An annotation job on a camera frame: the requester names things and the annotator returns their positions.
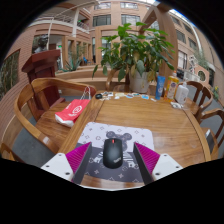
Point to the white stone statue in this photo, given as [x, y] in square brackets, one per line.
[192, 65]

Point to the dark bust statue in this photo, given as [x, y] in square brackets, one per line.
[41, 45]

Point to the dark red wooden pedestal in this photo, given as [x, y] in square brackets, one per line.
[41, 68]

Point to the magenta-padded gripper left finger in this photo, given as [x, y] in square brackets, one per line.
[56, 165]

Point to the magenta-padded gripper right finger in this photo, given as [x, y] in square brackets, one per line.
[163, 166]

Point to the clear bag of white items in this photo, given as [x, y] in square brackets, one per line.
[176, 105]

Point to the red paper bag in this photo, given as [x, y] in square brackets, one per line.
[72, 111]

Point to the small black object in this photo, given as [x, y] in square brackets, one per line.
[98, 96]

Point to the white pump bottle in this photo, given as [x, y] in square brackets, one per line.
[182, 94]

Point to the green potted plant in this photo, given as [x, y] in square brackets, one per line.
[136, 53]

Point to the blue tube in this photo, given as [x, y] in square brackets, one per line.
[160, 88]

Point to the wooden pillar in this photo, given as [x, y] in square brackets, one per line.
[168, 40]

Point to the black computer mouse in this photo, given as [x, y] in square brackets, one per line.
[112, 155]

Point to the yellow dish soap bottle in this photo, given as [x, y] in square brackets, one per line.
[171, 88]

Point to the grey bear-print mouse pad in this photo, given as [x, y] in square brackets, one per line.
[100, 133]

